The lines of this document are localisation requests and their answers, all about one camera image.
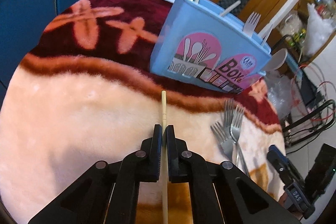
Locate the white plastic fork in box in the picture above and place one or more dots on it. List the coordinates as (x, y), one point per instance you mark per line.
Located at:
(251, 23)

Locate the white plastic chopstick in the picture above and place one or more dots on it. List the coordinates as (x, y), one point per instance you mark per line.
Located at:
(230, 8)

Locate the beige wooden chopstick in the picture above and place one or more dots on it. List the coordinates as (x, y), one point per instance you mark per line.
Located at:
(164, 166)

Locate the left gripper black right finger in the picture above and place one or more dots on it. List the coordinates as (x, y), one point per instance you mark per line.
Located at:
(220, 193)

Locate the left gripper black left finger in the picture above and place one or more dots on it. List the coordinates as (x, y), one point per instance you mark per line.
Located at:
(107, 193)

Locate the white plastic bag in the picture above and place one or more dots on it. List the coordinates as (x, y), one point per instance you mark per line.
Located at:
(318, 31)

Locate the steel fork on blanket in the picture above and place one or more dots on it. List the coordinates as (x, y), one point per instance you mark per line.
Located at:
(227, 120)
(235, 130)
(224, 141)

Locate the beige spoon in box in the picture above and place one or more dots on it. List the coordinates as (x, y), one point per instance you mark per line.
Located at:
(276, 61)

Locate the red floral plush blanket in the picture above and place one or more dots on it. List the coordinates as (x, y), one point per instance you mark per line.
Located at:
(85, 93)

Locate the blue utensil organizer box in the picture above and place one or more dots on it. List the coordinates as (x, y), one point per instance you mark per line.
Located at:
(197, 46)

